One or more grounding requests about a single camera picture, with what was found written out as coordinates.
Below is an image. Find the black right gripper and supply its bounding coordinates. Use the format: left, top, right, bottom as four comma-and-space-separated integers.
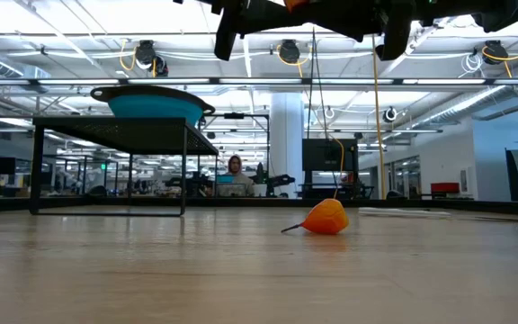
299, 0, 474, 62

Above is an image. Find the black monitor on stand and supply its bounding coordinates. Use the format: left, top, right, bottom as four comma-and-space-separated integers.
301, 138, 360, 199

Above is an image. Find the yellow hanging cable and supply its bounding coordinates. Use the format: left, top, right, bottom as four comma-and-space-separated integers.
368, 35, 406, 209

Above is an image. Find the person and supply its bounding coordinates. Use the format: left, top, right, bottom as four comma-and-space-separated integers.
216, 154, 256, 198

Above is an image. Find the black hanging coiled cable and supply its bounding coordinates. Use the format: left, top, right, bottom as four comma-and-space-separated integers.
305, 26, 332, 141

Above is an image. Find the red box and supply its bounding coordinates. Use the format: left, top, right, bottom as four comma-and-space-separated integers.
430, 181, 461, 195

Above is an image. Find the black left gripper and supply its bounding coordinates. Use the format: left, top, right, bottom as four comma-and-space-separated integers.
172, 0, 300, 62

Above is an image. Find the blue grey collapsible colander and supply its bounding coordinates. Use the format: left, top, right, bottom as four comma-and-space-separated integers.
89, 85, 218, 128

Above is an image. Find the black mesh shelf riser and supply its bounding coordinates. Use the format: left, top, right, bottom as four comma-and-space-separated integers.
29, 116, 220, 219

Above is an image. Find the black robot station frame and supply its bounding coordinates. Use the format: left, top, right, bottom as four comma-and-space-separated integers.
198, 112, 272, 199

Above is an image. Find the white column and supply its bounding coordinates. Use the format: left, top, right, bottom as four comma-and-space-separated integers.
269, 92, 306, 199

